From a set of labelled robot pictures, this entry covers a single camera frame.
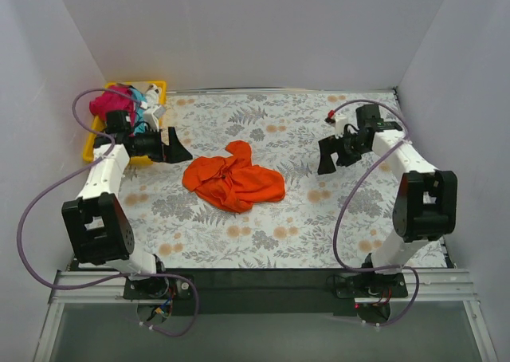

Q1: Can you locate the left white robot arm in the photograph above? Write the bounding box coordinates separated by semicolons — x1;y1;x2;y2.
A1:
61;110;192;298

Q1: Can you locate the white t shirt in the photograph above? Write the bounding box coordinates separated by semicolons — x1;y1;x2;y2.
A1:
144;83;162;110

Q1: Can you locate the orange t shirt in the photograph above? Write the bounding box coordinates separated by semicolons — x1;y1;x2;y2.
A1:
182;140;286;214

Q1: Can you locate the aluminium mounting rail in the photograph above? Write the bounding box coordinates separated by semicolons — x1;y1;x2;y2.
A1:
50;268;477;302

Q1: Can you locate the yellow plastic bin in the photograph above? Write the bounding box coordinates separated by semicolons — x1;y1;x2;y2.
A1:
82;81;167;167

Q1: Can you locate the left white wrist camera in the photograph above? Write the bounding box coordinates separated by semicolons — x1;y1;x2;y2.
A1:
141;101;165;132

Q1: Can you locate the magenta t shirt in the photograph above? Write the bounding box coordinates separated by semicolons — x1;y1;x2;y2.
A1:
89;85;135;122

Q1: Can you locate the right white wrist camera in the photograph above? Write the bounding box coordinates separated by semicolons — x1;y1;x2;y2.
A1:
324;110;358;137

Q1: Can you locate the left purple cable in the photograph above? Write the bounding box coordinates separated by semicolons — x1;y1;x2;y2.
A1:
16;88;201;337

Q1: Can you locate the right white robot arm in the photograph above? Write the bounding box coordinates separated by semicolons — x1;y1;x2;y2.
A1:
318;99;457;298

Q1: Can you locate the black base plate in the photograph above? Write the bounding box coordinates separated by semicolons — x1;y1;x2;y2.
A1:
123;269;408;317

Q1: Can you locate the floral patterned table mat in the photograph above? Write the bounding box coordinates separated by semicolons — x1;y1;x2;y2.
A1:
119;92;398;268

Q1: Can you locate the teal t shirt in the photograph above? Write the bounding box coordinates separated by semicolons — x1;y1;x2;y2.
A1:
128;85;147;136

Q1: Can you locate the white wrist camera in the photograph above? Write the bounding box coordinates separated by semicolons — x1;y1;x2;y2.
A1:
141;101;165;132
324;110;358;137

